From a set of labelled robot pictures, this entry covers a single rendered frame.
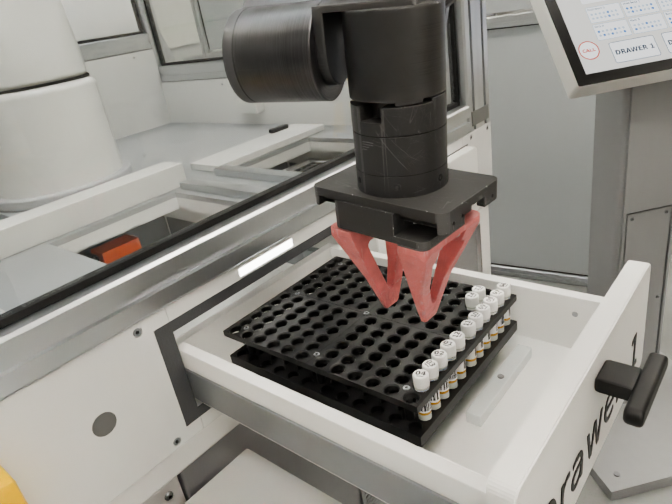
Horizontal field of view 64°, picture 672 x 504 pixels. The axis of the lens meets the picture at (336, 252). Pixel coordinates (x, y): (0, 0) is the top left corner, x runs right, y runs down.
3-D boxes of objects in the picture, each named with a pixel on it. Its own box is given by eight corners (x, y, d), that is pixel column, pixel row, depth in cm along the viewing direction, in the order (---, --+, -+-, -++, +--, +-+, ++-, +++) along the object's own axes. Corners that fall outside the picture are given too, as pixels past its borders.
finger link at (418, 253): (400, 277, 43) (393, 166, 39) (481, 304, 39) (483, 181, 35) (344, 319, 39) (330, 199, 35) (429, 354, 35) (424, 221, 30)
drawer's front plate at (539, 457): (641, 362, 52) (651, 260, 47) (518, 625, 33) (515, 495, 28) (621, 357, 53) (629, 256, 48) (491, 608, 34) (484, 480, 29)
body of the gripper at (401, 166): (373, 179, 41) (365, 78, 37) (499, 204, 34) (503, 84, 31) (313, 210, 37) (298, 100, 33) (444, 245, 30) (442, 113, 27)
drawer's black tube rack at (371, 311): (517, 350, 54) (516, 294, 51) (424, 472, 42) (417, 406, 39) (343, 302, 67) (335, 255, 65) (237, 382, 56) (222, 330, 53)
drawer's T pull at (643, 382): (668, 368, 39) (670, 352, 39) (641, 433, 34) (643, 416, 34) (614, 354, 41) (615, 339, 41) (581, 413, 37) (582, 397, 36)
